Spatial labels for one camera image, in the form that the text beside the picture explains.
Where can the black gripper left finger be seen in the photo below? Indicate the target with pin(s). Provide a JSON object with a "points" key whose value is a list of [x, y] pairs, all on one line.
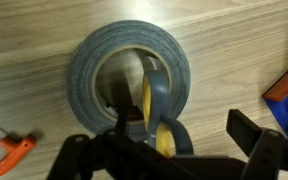
{"points": [[115, 152]]}

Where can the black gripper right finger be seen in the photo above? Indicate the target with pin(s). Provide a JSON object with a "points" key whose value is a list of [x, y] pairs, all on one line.
{"points": [[266, 149]]}

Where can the grey duct tape roll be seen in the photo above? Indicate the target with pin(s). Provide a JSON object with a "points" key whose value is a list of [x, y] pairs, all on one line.
{"points": [[111, 38]]}

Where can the loose orange T-handle hex key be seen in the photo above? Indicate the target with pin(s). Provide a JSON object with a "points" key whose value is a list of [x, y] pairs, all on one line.
{"points": [[16, 149]]}

